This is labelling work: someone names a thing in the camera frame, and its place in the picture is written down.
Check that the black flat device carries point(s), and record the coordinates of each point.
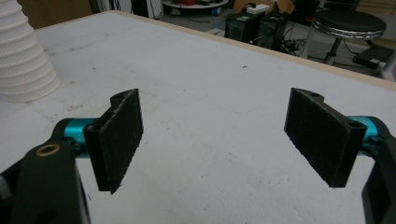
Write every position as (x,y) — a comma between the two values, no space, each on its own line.
(373,56)

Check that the black round stool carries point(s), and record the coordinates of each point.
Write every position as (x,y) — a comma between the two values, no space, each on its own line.
(345,28)

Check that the black computer tower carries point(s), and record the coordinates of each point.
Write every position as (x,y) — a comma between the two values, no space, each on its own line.
(271,29)
(241,26)

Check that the white power strip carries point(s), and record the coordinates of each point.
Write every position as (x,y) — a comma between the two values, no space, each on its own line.
(257,8)

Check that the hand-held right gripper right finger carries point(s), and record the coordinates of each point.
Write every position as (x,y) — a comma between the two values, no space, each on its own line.
(320,137)

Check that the round white platform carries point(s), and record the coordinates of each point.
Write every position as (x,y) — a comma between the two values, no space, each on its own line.
(194,4)

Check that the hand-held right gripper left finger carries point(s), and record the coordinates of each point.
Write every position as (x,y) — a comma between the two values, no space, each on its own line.
(116,143)

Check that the stack of white paper cups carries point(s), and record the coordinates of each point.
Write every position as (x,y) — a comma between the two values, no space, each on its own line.
(23,53)

